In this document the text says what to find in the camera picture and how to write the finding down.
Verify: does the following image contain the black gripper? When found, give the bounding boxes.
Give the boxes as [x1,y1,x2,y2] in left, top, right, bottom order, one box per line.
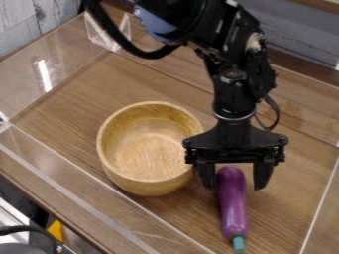
[182,115,288,191]

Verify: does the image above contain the purple toy eggplant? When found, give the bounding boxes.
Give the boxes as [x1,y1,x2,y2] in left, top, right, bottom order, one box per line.
[217,166,249,254]

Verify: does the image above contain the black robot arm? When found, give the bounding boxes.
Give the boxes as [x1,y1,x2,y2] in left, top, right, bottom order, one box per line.
[130,0,288,190]

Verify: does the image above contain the brown wooden bowl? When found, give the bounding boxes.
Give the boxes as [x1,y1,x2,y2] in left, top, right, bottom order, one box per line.
[96,101,202,196]

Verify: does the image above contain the yellow black device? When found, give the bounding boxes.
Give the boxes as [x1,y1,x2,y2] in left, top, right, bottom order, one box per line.
[28,218,77,254]

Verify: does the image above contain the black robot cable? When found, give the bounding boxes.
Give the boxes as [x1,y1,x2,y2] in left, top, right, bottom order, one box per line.
[81,0,182,61]

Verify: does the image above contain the clear acrylic corner bracket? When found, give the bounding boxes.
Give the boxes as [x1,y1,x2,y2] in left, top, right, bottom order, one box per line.
[84,13,132,53]

